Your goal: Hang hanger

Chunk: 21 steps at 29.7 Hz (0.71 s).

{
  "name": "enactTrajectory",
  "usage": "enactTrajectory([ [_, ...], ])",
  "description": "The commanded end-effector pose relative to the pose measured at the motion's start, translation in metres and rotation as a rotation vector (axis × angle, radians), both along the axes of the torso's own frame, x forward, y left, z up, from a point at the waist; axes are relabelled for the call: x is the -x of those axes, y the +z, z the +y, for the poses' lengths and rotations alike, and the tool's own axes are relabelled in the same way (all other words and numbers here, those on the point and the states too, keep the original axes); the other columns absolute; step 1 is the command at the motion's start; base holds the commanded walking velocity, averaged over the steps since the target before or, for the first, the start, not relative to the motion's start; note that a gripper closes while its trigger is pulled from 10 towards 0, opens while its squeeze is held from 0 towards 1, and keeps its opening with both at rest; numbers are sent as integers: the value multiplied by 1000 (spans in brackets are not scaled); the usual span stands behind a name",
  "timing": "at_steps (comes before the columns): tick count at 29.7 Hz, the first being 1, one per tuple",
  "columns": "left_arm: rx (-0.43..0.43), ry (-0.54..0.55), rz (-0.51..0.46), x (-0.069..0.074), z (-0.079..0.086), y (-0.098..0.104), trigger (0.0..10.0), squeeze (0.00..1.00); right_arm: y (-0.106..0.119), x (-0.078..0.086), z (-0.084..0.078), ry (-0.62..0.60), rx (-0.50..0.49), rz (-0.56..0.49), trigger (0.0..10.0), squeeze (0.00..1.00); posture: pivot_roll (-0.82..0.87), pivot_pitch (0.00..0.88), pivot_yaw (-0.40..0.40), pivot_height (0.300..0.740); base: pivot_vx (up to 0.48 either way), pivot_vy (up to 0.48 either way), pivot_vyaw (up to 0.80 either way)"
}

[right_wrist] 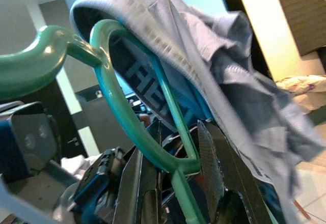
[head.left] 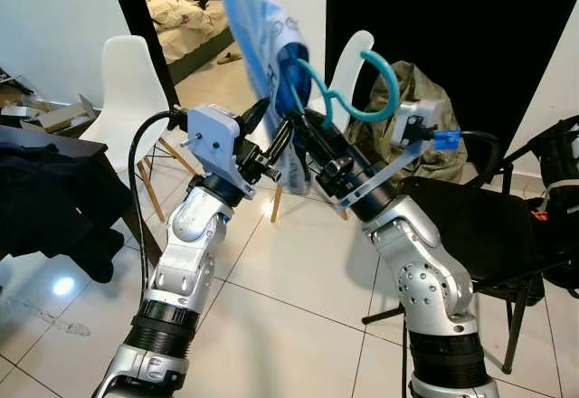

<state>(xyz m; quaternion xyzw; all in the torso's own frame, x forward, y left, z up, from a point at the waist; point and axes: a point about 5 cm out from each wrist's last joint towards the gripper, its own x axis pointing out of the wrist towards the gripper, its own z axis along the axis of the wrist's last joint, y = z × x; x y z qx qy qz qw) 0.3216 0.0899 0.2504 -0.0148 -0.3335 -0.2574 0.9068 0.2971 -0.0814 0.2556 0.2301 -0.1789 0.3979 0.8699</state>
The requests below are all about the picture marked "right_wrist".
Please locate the dark window blind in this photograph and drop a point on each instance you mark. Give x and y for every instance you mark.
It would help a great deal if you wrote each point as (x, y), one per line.
(303, 17)

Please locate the beige bed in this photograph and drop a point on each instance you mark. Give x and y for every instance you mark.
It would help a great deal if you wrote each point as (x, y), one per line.
(305, 86)

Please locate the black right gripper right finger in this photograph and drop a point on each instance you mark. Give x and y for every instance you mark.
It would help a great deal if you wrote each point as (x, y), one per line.
(224, 178)

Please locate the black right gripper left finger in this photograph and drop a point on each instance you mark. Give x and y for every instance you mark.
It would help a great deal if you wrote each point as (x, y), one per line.
(142, 178)

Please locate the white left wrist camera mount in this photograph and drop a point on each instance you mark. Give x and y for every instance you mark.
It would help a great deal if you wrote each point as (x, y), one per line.
(33, 142)

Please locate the teal plastic clothes hanger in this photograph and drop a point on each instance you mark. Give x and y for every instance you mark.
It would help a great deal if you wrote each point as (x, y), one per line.
(33, 63)

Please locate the pale grey printed shorts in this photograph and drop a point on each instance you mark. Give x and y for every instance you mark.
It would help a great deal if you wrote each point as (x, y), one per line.
(229, 56)

